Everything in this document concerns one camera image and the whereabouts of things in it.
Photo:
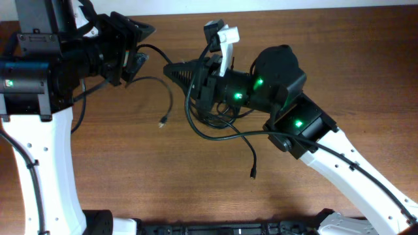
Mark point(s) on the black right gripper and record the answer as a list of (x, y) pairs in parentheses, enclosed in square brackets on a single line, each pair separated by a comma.
[(205, 84)]

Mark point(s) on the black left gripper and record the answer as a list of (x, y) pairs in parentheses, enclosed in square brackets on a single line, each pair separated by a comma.
[(120, 37)]

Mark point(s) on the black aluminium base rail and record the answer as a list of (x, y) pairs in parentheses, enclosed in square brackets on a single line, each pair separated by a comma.
[(228, 228)]

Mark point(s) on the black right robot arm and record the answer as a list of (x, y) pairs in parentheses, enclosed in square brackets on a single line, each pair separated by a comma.
[(298, 126)]

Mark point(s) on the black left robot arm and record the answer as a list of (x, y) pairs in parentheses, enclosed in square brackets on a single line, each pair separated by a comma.
[(41, 67)]

